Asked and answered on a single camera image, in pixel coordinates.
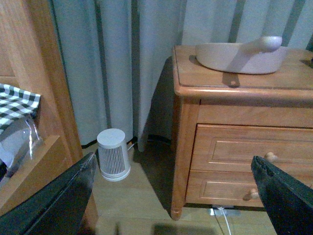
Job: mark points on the beige plastic dustpan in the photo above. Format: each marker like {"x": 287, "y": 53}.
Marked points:
{"x": 215, "y": 55}

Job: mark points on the round wooden upper drawer knob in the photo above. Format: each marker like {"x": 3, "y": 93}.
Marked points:
{"x": 271, "y": 157}

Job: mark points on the black white checkered bedsheet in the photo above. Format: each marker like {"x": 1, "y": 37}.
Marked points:
{"x": 16, "y": 103}

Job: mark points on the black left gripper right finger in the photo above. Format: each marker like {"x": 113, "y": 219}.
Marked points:
{"x": 287, "y": 201}

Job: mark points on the clear plastic wrap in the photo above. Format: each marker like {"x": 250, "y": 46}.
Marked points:
{"x": 18, "y": 143}

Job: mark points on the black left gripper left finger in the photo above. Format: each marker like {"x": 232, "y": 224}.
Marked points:
{"x": 56, "y": 209}

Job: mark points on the round wooden drawer knob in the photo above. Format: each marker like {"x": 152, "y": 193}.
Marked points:
{"x": 252, "y": 195}
{"x": 271, "y": 157}

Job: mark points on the white cylindrical air purifier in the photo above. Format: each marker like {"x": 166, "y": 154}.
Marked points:
{"x": 113, "y": 155}

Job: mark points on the grey-white curtain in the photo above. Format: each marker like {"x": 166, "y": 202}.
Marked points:
{"x": 117, "y": 53}

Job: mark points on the wooden nightstand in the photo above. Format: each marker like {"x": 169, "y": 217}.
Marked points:
{"x": 222, "y": 120}

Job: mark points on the round wooden lower drawer knob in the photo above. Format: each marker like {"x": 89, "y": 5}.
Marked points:
{"x": 252, "y": 195}

